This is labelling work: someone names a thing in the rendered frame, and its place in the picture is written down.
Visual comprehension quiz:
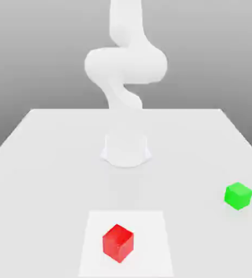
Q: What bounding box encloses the small green cube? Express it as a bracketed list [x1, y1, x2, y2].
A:
[223, 181, 252, 211]

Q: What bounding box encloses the small red cube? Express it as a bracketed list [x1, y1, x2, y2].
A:
[102, 223, 135, 264]

